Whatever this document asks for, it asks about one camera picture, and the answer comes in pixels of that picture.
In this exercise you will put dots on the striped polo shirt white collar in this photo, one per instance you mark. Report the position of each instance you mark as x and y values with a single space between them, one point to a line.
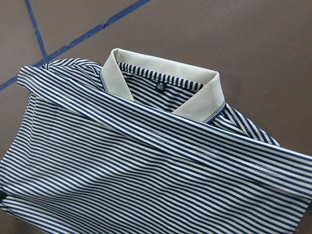
145 145

